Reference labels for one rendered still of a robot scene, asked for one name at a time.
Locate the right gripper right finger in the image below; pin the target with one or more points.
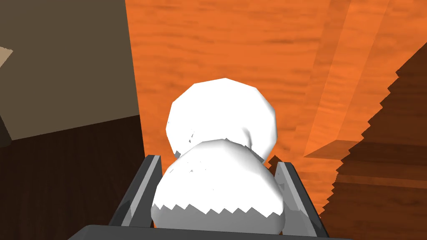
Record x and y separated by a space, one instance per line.
300 206

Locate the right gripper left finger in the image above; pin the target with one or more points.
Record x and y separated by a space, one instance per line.
138 196

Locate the white door knob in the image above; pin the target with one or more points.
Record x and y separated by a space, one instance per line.
220 156

